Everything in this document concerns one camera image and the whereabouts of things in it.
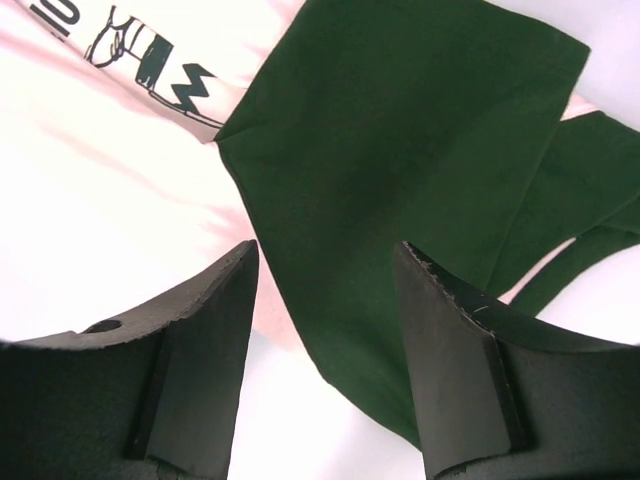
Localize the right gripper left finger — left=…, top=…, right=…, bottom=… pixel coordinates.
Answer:
left=1, top=240, right=259, bottom=479

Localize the white and green t-shirt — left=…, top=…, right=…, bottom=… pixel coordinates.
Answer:
left=1, top=1, right=639, bottom=454

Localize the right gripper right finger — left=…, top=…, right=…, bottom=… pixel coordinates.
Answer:
left=394, top=242, right=639, bottom=479

